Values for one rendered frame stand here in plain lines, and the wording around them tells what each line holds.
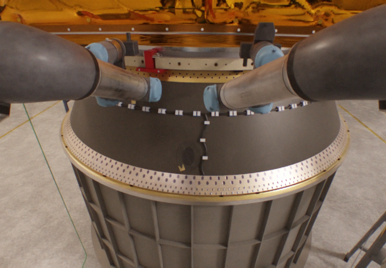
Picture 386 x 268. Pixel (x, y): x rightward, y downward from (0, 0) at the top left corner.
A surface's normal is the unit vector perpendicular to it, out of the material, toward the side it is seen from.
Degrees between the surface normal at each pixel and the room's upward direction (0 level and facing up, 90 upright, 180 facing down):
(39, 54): 68
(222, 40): 90
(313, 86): 112
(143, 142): 62
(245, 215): 90
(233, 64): 90
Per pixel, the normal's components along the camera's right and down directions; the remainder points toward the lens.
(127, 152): -0.35, 0.00
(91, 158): -0.40, -0.36
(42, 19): -0.08, 0.91
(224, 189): 0.03, -0.29
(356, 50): -0.65, 0.09
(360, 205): 0.00, -0.87
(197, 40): -0.11, 0.50
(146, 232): -0.33, 0.47
